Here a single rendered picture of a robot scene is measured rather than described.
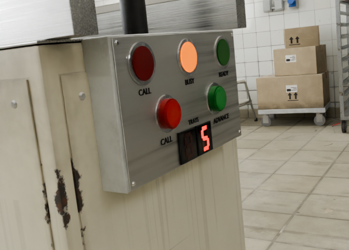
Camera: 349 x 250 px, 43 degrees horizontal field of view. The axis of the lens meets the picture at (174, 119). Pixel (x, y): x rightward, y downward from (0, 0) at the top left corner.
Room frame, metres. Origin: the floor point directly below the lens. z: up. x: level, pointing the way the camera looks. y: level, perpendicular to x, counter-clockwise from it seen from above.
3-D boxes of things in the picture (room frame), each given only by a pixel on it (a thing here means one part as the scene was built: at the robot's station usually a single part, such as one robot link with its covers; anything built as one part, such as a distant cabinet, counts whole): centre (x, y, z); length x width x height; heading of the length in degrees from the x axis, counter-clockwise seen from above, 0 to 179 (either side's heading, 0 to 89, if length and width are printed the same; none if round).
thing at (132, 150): (0.48, -0.01, 0.77); 0.24 x 0.04 x 0.14; 146
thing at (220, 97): (0.52, -0.05, 0.76); 0.03 x 0.02 x 0.03; 146
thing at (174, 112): (0.43, 0.01, 0.76); 0.03 x 0.02 x 0.03; 146
